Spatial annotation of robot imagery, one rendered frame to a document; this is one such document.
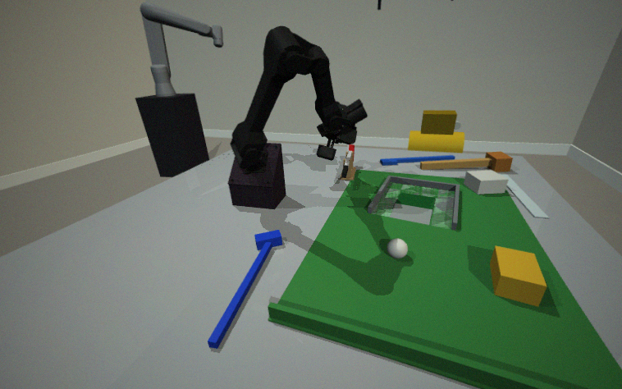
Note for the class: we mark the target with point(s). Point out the green mat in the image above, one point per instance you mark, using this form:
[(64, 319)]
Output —
[(441, 293)]

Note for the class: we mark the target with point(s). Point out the yellow cube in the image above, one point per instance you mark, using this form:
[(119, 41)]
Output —
[(516, 275)]

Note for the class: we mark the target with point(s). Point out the white golf ball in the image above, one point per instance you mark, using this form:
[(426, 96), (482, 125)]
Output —
[(397, 248)]

